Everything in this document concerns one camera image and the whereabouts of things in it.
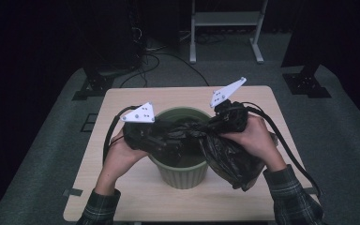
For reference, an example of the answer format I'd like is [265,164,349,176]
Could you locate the hand-held gripper black cable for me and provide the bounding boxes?
[242,101,323,200]
[101,104,143,166]

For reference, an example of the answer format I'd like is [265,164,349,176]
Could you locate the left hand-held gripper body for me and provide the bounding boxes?
[120,101,171,155]

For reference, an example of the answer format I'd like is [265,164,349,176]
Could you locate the green ribbed plastic trash can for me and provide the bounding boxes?
[148,106,214,190]

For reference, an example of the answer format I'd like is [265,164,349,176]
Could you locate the black floor cables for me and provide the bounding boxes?
[118,52,211,89]

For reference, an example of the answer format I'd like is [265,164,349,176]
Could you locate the person's right hand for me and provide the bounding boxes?
[219,113,288,173]

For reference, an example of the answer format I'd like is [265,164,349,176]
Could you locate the left hand-held gripper black cable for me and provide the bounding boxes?
[101,104,143,166]

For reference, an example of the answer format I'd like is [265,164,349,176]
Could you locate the black stand with base plate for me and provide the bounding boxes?
[70,0,148,102]
[280,0,360,99]

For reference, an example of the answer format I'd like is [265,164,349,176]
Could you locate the right hand-held gripper black cable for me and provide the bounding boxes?
[242,101,323,200]

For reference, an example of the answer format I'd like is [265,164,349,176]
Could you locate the person's left hand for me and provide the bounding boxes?
[105,128,150,173]

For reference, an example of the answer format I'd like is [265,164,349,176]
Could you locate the black plastic garbage bag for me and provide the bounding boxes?
[156,120,279,192]

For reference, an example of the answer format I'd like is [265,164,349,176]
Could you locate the white metal stand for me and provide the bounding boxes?
[188,0,269,66]

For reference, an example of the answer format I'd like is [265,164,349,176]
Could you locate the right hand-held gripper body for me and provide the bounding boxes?
[209,76,250,133]

